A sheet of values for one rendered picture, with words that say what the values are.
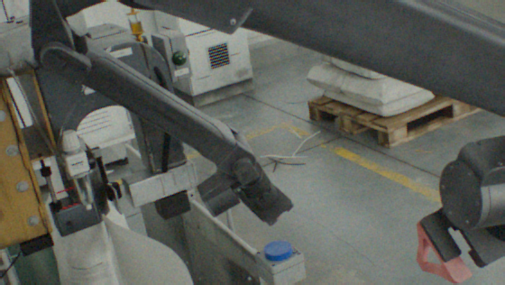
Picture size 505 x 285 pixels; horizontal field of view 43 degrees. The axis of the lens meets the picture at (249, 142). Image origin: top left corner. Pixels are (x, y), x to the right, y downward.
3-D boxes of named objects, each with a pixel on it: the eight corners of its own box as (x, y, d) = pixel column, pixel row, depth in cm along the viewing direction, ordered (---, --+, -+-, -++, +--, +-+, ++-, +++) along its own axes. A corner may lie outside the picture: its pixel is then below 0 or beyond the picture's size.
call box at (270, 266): (307, 277, 138) (304, 253, 136) (276, 292, 135) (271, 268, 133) (288, 262, 145) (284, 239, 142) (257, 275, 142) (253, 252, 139)
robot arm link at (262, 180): (265, 174, 116) (253, 151, 120) (233, 193, 116) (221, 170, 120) (276, 191, 122) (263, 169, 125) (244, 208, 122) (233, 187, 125)
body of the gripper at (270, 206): (271, 228, 125) (260, 212, 119) (239, 197, 131) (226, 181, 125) (295, 205, 126) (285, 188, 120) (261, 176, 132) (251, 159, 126)
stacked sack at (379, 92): (465, 80, 397) (464, 57, 391) (383, 112, 369) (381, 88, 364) (415, 69, 432) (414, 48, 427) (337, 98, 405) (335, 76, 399)
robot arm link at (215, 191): (248, 157, 111) (234, 130, 118) (190, 190, 111) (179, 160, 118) (273, 199, 119) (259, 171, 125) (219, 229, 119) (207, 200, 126)
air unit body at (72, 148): (106, 206, 120) (85, 130, 114) (81, 216, 118) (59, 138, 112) (100, 198, 124) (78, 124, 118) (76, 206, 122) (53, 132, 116)
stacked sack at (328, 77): (419, 68, 431) (418, 48, 426) (343, 98, 402) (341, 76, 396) (376, 60, 466) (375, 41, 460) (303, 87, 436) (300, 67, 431)
